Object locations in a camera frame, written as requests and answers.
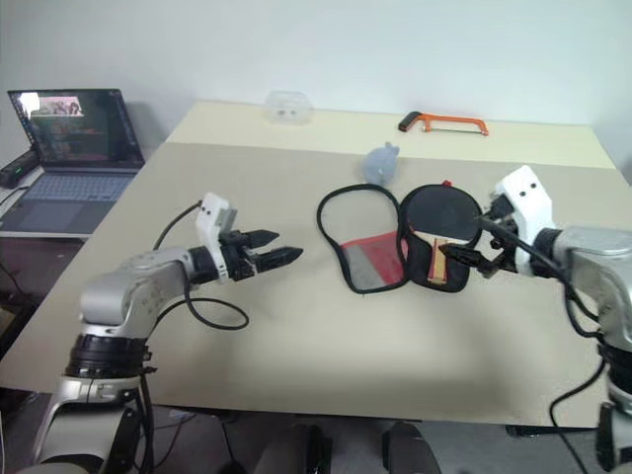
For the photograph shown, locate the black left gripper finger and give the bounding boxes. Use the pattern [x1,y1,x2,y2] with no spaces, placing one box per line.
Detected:
[253,245,304,274]
[245,228,281,249]

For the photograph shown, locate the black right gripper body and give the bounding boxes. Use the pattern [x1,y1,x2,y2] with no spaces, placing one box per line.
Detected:
[476,194,520,277]

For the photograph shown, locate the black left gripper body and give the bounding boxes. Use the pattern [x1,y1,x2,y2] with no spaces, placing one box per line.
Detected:
[219,227,264,283]

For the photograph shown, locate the table tennis paddle black rubber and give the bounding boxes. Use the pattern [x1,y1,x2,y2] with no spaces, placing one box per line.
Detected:
[408,186,483,286]

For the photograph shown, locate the black paddle case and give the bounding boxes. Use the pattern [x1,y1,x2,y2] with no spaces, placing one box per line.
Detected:
[316,181,484,295]

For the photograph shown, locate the pale blue plastic bag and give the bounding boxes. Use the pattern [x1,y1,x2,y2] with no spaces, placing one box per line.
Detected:
[362,141,402,187]

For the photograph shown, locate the clear plastic box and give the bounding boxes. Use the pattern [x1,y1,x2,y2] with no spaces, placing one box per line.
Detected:
[265,90,316,127]

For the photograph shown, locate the dark rounded shape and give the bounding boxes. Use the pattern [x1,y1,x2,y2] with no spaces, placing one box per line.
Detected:
[382,421,443,474]

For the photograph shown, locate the open grey laptop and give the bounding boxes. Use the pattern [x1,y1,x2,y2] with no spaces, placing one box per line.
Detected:
[7,88,147,236]

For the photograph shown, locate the black box device green light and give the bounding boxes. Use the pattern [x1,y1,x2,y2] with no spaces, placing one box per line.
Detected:
[0,150,40,190]

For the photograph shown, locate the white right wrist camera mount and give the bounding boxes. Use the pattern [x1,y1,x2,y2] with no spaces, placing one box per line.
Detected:
[493,165,557,276]

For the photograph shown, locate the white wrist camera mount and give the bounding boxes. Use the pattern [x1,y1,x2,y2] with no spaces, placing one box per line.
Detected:
[493,165,557,276]
[194,192,240,282]

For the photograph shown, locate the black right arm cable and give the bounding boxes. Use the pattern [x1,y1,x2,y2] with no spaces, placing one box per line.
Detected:
[478,216,613,429]

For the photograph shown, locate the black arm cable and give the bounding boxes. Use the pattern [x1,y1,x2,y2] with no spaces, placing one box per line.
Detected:
[478,216,613,429]
[151,198,251,331]

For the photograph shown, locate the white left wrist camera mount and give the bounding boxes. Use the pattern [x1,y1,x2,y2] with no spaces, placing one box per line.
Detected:
[194,192,240,282]

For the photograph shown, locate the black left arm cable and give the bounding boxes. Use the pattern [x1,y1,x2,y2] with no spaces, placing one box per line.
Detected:
[151,198,251,331]

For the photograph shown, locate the orange hacksaw black handle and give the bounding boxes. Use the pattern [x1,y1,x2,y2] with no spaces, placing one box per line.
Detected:
[397,111,491,138]

